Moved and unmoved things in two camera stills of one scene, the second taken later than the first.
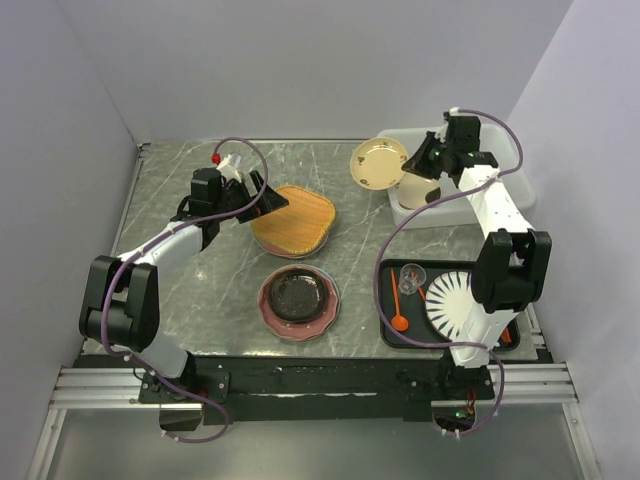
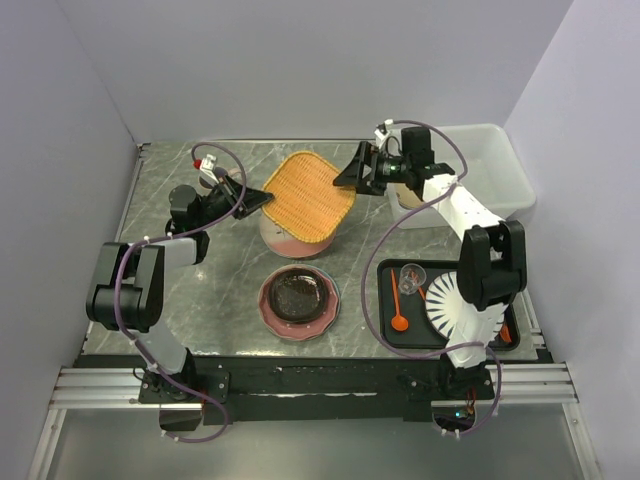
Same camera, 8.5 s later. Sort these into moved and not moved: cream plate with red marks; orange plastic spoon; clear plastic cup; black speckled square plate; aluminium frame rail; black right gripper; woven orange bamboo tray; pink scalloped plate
Moved: woven orange bamboo tray; black right gripper; cream plate with red marks
Not moved: pink scalloped plate; orange plastic spoon; aluminium frame rail; black speckled square plate; clear plastic cup
